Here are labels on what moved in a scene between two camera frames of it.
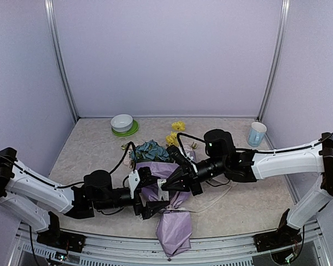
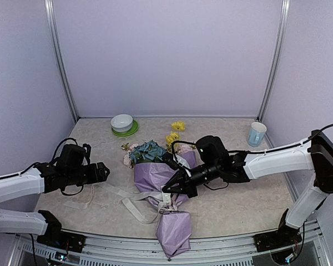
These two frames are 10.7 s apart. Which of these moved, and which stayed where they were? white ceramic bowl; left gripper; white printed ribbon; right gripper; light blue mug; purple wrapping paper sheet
Moved: left gripper; white printed ribbon
Stayed: right gripper; light blue mug; purple wrapping paper sheet; white ceramic bowl
